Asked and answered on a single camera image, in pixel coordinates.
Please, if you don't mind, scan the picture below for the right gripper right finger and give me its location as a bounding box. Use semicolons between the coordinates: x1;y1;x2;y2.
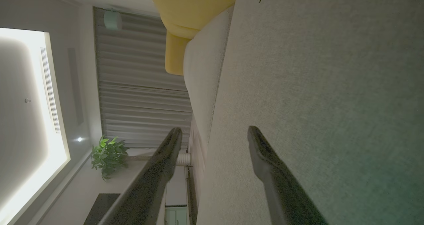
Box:
247;126;328;225

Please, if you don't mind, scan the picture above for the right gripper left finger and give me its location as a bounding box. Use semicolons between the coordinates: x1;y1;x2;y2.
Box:
98;128;183;225

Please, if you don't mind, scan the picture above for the white cabinet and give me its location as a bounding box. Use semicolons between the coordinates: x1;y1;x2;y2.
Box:
165;167;190;225

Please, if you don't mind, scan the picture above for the white ribbed plant pot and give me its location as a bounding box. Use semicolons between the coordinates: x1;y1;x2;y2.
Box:
176;153;192;167

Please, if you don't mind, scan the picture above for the green potted plant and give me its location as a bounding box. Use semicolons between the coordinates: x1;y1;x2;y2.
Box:
91;136;178;181

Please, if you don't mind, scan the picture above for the grey pleated curtain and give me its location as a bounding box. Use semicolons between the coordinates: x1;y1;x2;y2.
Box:
93;7;193;149

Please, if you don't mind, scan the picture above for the large grey sofa seat cushion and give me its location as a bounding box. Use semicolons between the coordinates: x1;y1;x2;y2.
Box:
195;0;424;225

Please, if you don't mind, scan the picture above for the yellow sofa cushion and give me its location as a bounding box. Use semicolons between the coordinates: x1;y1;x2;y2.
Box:
146;0;238;76

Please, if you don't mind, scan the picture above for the white round wall device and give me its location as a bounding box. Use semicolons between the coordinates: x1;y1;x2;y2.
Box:
104;10;123;30

